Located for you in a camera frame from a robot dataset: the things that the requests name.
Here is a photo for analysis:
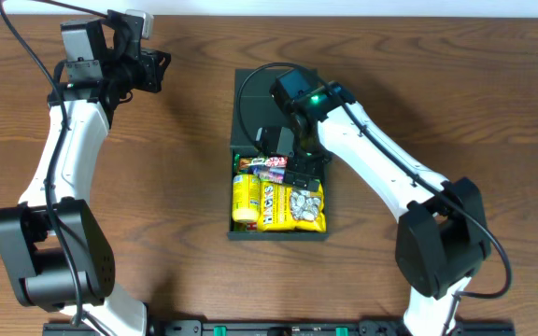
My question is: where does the black gift box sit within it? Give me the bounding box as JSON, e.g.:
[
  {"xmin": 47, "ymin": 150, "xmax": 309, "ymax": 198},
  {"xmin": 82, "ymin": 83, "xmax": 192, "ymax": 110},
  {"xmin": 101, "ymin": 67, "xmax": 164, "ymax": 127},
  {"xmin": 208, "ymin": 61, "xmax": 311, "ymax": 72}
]
[{"xmin": 227, "ymin": 69, "xmax": 329, "ymax": 242}]

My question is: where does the yellow sunflower seed bag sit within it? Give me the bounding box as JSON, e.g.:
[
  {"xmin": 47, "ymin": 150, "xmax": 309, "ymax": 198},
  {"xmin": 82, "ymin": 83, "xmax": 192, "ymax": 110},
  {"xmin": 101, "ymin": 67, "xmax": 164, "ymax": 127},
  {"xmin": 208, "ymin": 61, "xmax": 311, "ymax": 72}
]
[{"xmin": 257, "ymin": 181, "xmax": 327, "ymax": 233}]

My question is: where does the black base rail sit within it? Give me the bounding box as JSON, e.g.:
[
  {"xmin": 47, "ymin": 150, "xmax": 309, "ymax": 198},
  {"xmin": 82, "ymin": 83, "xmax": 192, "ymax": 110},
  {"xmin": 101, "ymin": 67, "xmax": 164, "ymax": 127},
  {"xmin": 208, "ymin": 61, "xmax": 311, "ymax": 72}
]
[{"xmin": 41, "ymin": 319, "xmax": 517, "ymax": 336}]

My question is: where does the dark blue Dairy Milk bar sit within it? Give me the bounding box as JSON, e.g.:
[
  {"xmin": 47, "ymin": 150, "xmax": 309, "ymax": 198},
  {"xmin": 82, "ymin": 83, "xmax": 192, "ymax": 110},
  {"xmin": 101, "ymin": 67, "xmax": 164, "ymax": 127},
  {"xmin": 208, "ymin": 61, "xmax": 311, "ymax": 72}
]
[{"xmin": 252, "ymin": 166, "xmax": 285, "ymax": 184}]

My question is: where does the yellow can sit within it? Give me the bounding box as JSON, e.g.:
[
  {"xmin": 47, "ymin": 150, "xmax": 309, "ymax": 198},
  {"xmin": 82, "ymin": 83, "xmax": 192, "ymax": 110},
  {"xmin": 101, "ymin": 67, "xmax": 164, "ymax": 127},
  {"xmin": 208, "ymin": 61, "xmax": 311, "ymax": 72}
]
[{"xmin": 232, "ymin": 174, "xmax": 261, "ymax": 224}]

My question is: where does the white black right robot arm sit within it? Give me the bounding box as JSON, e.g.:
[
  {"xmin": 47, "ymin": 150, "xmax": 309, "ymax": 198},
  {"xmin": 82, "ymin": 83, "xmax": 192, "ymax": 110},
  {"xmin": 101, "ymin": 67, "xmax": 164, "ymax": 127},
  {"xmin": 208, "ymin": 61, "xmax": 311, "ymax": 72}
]
[{"xmin": 269, "ymin": 67, "xmax": 492, "ymax": 335}]

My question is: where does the red green KitKat bar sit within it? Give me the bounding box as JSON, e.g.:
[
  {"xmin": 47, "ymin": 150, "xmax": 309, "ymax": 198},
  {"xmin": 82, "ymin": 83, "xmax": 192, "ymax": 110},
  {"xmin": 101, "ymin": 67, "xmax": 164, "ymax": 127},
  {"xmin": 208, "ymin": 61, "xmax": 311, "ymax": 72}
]
[{"xmin": 234, "ymin": 155, "xmax": 288, "ymax": 171}]

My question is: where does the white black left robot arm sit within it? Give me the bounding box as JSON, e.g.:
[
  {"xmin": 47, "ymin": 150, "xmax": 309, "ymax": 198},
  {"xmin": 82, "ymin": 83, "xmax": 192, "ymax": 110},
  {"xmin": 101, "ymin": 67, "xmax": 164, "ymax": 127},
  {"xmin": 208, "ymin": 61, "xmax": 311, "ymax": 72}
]
[{"xmin": 0, "ymin": 10, "xmax": 171, "ymax": 335}]

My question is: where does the green Haribo gummy bag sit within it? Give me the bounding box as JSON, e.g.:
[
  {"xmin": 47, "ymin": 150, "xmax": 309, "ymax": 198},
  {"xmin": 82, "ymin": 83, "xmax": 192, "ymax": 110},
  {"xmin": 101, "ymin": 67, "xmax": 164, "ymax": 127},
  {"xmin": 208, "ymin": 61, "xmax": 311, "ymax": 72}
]
[{"xmin": 233, "ymin": 222, "xmax": 257, "ymax": 232}]

